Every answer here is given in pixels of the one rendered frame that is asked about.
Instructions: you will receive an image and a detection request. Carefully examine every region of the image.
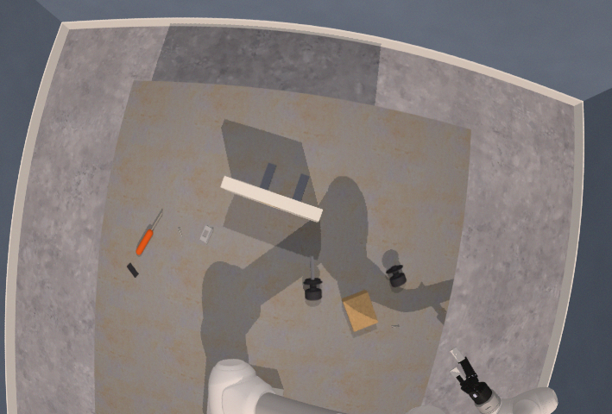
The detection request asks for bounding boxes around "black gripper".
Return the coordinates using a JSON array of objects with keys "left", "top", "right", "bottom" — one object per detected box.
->
[{"left": 450, "top": 347, "right": 492, "bottom": 405}]

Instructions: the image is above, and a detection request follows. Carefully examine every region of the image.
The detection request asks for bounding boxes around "tan cardboard box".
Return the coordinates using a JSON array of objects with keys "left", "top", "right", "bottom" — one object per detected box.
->
[{"left": 342, "top": 290, "right": 378, "bottom": 332}]

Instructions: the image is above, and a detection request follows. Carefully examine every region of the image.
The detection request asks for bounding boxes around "orange-handled screwdriver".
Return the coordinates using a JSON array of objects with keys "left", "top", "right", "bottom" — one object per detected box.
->
[{"left": 136, "top": 213, "right": 162, "bottom": 254}]

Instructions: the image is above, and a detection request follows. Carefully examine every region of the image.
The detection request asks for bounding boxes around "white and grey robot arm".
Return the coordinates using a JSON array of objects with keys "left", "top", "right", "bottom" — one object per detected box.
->
[{"left": 208, "top": 359, "right": 558, "bottom": 414}]

